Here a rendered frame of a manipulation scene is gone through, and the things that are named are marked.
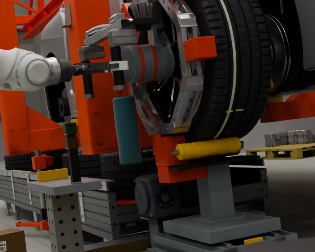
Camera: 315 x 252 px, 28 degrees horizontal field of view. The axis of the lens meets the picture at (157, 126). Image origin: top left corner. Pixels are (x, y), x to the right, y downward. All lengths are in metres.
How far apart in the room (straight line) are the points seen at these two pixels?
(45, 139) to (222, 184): 2.42
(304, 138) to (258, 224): 6.11
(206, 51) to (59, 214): 0.82
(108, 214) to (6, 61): 1.22
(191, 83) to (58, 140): 2.64
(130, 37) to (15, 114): 2.56
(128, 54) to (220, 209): 0.68
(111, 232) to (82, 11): 0.99
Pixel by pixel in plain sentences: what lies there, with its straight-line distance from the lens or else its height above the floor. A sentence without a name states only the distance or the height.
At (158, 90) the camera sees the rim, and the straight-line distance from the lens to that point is 2.58.
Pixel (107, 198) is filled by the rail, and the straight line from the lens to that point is 2.85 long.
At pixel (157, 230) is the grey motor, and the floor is 0.17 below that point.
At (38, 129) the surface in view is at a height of 0.69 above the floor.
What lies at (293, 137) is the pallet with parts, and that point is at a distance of 8.54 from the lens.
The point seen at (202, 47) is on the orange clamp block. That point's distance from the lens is 2.05.
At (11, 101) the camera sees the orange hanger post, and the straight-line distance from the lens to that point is 4.60.
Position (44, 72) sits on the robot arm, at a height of 0.80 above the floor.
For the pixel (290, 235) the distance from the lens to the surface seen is 2.35.
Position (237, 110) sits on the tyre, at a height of 0.63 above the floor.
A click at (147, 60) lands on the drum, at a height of 0.85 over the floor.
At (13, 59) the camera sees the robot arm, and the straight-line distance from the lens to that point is 1.83.
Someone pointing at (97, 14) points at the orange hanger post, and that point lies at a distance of 2.78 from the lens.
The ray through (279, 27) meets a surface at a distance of 2.50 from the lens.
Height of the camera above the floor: 0.62
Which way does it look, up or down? level
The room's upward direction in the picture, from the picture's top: 7 degrees counter-clockwise
